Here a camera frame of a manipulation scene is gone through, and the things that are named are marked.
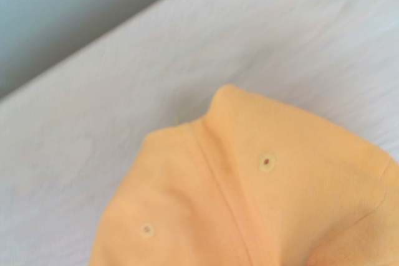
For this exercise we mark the white bed sheet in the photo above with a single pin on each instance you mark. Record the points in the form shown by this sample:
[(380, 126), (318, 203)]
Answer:
[(187, 60)]

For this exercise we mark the orange baseball cap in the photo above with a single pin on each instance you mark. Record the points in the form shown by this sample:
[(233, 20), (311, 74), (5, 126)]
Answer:
[(249, 200)]

